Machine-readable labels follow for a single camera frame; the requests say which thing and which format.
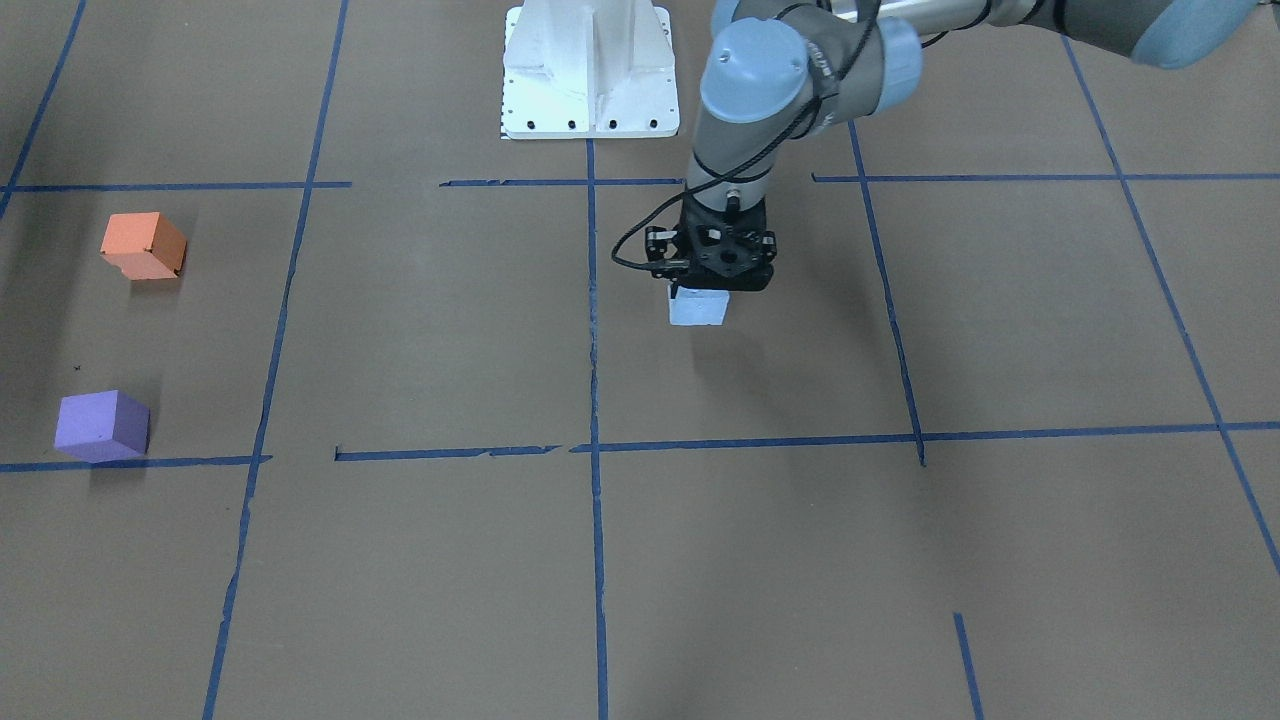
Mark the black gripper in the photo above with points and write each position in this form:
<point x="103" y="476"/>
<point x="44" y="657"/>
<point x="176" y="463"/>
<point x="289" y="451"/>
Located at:
<point x="657" y="241"/>

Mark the light blue foam block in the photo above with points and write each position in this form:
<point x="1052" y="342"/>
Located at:
<point x="688" y="307"/>

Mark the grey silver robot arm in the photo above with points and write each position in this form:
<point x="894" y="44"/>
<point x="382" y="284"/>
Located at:
<point x="783" y="70"/>

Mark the orange foam block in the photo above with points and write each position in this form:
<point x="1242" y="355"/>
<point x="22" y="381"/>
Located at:
<point x="144" y="246"/>

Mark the purple foam block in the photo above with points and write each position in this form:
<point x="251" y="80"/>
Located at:
<point x="102" y="427"/>

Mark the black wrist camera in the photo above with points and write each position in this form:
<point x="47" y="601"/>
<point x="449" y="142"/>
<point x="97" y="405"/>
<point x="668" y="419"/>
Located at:
<point x="657" y="243"/>

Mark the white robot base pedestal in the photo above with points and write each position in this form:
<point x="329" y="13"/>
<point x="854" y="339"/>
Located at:
<point x="588" y="69"/>

